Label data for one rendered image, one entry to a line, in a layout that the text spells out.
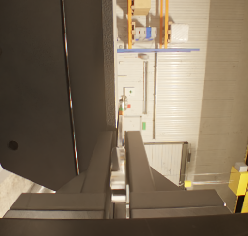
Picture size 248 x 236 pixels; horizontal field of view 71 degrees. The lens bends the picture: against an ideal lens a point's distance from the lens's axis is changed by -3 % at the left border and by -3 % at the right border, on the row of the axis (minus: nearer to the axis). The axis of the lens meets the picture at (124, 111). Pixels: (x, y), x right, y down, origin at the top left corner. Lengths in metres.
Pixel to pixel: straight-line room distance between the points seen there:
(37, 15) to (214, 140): 11.35
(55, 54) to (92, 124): 0.11
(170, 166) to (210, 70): 5.79
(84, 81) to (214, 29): 10.27
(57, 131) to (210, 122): 10.76
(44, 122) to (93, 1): 0.17
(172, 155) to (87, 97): 10.67
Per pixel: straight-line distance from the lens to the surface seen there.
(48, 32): 0.25
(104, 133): 0.15
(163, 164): 11.04
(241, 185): 8.30
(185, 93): 9.94
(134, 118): 9.63
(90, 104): 0.25
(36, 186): 0.76
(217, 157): 12.07
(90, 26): 0.25
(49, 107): 0.26
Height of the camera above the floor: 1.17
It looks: level
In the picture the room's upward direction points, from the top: 89 degrees clockwise
